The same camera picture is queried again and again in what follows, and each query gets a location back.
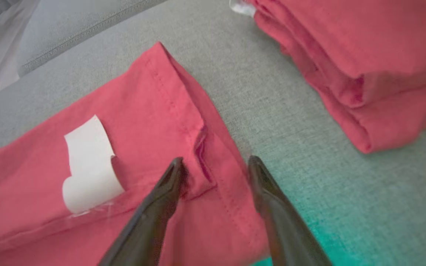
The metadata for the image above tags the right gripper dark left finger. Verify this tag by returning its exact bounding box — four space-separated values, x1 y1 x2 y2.
98 157 189 266

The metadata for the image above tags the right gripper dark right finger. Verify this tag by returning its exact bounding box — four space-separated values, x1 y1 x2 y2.
248 155 334 266

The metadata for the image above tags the red jersey with white trim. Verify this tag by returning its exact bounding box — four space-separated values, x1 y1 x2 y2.
0 41 273 266

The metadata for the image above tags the folded red garment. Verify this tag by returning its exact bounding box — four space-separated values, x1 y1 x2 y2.
230 0 426 154

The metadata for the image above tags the grey sofa seat cushion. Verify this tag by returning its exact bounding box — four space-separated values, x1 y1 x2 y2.
0 0 426 266

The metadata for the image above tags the grey sofa side cushion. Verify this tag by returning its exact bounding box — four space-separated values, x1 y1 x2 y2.
17 0 169 76

